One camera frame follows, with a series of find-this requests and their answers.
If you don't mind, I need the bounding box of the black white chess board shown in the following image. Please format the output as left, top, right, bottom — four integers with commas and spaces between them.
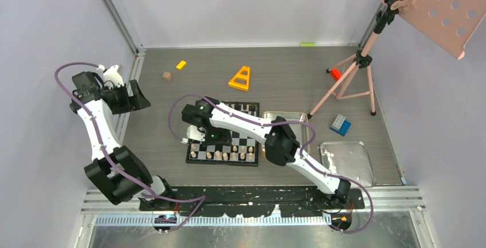
182, 100, 260, 167

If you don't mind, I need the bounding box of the orange triangular plastic frame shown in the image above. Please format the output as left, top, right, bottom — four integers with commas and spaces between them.
228, 66, 251, 92

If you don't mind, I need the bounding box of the gold tin box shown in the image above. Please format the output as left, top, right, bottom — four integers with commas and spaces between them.
262, 111, 312, 145

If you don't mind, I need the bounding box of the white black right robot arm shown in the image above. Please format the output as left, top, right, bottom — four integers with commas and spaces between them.
181, 97, 351, 208

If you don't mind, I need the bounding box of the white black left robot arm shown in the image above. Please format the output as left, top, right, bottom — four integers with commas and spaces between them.
70, 72, 176, 210

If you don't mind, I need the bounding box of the small wooden cube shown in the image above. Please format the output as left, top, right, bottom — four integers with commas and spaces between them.
163, 72, 173, 81

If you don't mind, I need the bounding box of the yellow rectangular block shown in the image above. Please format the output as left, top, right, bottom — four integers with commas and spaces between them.
176, 60, 187, 70

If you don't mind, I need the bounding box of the blue box of bits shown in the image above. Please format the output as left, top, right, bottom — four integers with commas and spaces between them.
330, 114, 351, 136

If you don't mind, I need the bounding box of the red block near stand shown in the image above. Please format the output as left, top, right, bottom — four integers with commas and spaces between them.
330, 69, 342, 81

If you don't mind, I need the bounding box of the silver tin lid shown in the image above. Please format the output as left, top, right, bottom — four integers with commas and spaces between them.
319, 141, 376, 188

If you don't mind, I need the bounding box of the pink music stand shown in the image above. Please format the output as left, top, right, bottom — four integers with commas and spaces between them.
307, 0, 485, 118

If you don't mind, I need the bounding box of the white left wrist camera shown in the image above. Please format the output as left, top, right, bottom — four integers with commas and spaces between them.
97, 64, 125, 88

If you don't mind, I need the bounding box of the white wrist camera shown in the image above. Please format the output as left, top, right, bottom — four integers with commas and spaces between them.
181, 125, 206, 144
97, 64, 125, 88

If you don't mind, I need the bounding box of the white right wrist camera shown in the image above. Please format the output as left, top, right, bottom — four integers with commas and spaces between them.
181, 125, 206, 144

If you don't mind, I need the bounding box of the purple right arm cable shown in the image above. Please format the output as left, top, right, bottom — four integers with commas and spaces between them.
167, 94, 375, 235

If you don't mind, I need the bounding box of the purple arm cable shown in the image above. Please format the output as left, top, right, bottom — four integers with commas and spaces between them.
167, 94, 375, 235
54, 62, 207, 234

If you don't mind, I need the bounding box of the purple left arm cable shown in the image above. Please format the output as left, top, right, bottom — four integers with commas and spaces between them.
54, 62, 207, 234

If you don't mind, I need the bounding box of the green block at wall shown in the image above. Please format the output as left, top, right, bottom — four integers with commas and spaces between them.
300, 42, 316, 47

